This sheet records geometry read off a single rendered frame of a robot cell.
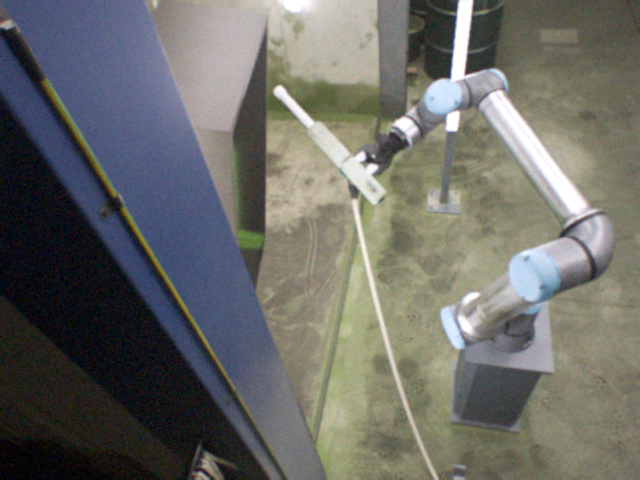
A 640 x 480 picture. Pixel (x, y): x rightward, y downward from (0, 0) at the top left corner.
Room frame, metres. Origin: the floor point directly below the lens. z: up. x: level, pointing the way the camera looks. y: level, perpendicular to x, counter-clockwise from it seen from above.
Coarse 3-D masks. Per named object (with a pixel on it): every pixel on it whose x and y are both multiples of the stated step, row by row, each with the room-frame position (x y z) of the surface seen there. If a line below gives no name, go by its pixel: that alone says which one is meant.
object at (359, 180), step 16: (288, 96) 1.33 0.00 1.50; (320, 128) 1.20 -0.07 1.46; (320, 144) 1.16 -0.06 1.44; (336, 144) 1.14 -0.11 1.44; (336, 160) 1.10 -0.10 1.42; (352, 160) 1.09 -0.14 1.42; (352, 176) 1.05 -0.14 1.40; (368, 176) 1.03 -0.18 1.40; (352, 192) 1.11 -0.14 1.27; (368, 192) 0.99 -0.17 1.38; (384, 192) 0.98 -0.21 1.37
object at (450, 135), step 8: (448, 136) 2.11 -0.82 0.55; (448, 144) 2.11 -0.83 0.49; (448, 152) 2.11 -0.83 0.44; (448, 160) 2.11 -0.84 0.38; (448, 168) 2.11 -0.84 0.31; (448, 176) 2.10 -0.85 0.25; (448, 184) 2.10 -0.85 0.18; (440, 192) 2.12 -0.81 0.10; (448, 192) 2.10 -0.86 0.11; (440, 200) 2.12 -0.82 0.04
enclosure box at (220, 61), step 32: (160, 32) 1.49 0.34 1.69; (192, 32) 1.49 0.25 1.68; (224, 32) 1.50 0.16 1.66; (256, 32) 1.50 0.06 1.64; (192, 64) 1.33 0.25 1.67; (224, 64) 1.33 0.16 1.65; (256, 64) 1.63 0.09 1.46; (192, 96) 1.18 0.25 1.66; (224, 96) 1.18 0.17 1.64; (256, 96) 1.64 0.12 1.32; (224, 128) 1.05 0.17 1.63; (256, 128) 1.65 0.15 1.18; (224, 160) 1.04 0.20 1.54; (256, 160) 1.66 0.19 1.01; (224, 192) 1.05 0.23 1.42; (256, 192) 1.67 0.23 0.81; (256, 224) 1.68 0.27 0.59; (256, 256) 1.59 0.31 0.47; (256, 288) 1.40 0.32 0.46
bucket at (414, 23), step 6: (414, 18) 3.98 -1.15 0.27; (408, 24) 4.00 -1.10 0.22; (414, 24) 3.97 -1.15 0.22; (420, 24) 3.91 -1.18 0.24; (414, 30) 3.96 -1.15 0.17; (420, 30) 3.77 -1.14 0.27; (408, 36) 3.74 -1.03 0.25; (414, 36) 3.75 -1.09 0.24; (420, 36) 3.79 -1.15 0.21; (408, 42) 3.75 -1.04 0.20; (414, 42) 3.76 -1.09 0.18; (408, 48) 3.75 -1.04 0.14; (414, 48) 3.77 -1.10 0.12; (408, 54) 3.76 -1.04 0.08; (414, 54) 3.77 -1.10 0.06; (408, 60) 3.77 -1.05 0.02
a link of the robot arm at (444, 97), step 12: (444, 84) 1.16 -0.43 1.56; (456, 84) 1.16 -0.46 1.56; (432, 96) 1.14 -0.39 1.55; (444, 96) 1.13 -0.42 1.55; (456, 96) 1.13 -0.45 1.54; (468, 96) 1.14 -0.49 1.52; (420, 108) 1.19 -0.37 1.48; (432, 108) 1.13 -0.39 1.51; (444, 108) 1.11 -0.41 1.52; (456, 108) 1.13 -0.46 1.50; (432, 120) 1.16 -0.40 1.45
